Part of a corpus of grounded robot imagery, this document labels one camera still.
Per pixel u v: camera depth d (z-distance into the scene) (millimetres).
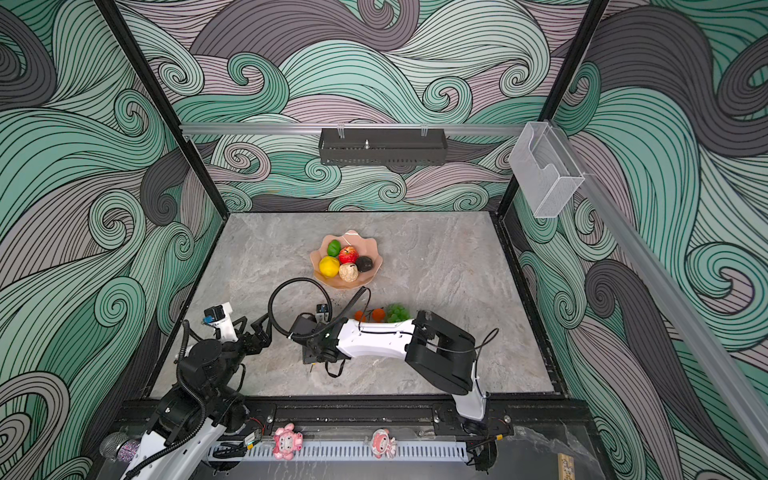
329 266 972
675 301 513
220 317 641
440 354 458
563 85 833
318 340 622
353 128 928
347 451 697
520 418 742
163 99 870
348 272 946
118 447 660
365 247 1047
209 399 557
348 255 999
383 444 671
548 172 810
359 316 920
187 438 504
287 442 671
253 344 659
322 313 760
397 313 883
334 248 1010
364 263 972
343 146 939
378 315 882
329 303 778
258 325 671
